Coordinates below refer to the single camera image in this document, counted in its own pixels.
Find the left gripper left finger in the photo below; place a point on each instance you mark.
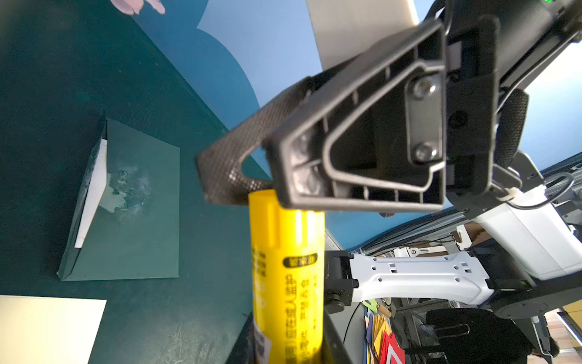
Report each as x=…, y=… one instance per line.
x=243, y=349

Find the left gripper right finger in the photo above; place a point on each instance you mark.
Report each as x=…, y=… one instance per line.
x=333, y=348

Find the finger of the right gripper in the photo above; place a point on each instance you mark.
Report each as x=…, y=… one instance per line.
x=372, y=138
x=220, y=165

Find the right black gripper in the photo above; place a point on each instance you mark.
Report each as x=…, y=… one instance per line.
x=494, y=50

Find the yellow glue stick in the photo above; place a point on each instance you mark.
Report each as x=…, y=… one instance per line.
x=288, y=281

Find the cream yellow envelope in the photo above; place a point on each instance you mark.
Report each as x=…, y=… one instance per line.
x=48, y=329

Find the dark green envelope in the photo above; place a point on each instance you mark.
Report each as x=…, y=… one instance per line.
x=126, y=223

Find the fallen pink blossom branch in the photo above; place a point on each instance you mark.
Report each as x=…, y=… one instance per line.
x=134, y=7

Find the right aluminium frame post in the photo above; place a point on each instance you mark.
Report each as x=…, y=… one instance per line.
x=345, y=28

